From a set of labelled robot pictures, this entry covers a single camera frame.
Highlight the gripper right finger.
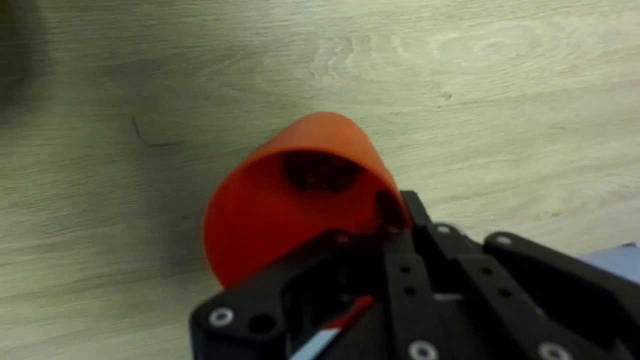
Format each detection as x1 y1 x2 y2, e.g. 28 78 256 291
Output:
400 191 640 360

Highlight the orange plastic cup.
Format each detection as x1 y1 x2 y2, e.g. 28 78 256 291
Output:
202 111 412 290

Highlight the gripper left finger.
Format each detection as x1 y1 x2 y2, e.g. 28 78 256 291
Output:
189 190 442 360

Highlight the dark beans heap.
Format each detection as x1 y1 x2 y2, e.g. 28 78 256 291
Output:
284 150 362 194

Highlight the light blue bowl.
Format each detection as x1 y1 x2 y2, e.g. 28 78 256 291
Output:
579 242 640 287

